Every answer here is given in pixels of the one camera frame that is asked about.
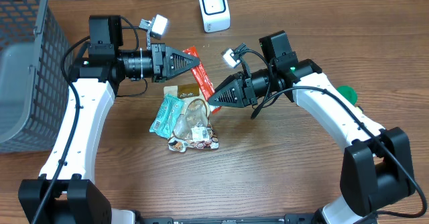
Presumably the red snack stick packet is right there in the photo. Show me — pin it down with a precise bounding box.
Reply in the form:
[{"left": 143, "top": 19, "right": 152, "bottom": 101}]
[{"left": 183, "top": 46, "right": 221, "bottom": 114}]

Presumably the teal Kleenex tissue pack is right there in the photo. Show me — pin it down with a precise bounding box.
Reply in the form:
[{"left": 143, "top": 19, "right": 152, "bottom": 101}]
[{"left": 149, "top": 94, "right": 184, "bottom": 139}]

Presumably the brown snack pouch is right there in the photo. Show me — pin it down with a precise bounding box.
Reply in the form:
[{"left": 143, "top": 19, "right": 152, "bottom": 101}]
[{"left": 164, "top": 83, "right": 219, "bottom": 152}]

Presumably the green lid jar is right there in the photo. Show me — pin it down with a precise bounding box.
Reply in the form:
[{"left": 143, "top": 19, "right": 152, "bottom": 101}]
[{"left": 337, "top": 85, "right": 358, "bottom": 105}]

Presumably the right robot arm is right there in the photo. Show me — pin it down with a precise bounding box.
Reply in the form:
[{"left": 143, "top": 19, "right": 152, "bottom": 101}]
[{"left": 208, "top": 31, "right": 419, "bottom": 223}]

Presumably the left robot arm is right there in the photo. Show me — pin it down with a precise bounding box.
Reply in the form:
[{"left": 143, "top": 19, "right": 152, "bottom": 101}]
[{"left": 18, "top": 15, "right": 200, "bottom": 223}]

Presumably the white barcode scanner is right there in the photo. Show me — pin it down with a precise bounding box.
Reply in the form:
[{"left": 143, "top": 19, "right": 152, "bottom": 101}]
[{"left": 198, "top": 0, "right": 231, "bottom": 33}]

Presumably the grey plastic mesh basket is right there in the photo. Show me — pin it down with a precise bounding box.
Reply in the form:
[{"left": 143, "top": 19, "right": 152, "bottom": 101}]
[{"left": 1, "top": 0, "right": 73, "bottom": 153}]

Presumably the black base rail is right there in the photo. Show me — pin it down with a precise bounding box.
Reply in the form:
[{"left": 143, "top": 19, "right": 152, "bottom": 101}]
[{"left": 136, "top": 213, "right": 325, "bottom": 224}]

